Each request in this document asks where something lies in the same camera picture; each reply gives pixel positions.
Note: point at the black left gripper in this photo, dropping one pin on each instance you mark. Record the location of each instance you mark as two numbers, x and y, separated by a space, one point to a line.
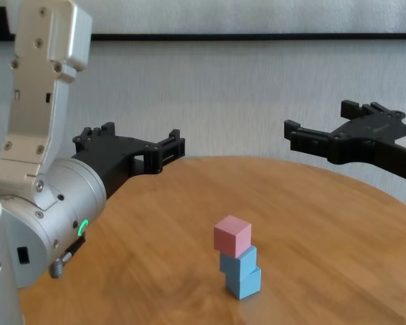
115 159

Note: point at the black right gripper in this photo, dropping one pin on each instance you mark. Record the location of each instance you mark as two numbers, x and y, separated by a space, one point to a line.
379 142

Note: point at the pink cube block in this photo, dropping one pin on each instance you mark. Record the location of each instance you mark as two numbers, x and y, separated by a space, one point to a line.
231 237

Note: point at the blue cube block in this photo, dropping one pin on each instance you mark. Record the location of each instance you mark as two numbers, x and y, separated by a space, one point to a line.
248 284
238 264

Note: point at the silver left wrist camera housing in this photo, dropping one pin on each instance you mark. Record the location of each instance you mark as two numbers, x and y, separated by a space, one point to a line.
37 101

